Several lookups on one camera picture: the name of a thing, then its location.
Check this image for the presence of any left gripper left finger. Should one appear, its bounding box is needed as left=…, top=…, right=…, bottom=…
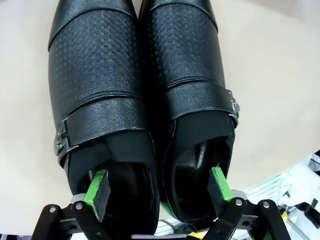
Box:
left=34, top=169, right=112, bottom=240

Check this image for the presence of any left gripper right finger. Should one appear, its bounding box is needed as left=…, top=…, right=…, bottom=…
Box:
left=206, top=166, right=292, bottom=240

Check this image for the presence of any black textured buckle shoe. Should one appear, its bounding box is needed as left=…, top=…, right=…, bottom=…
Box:
left=137, top=0, right=242, bottom=225
left=46, top=0, right=161, bottom=236

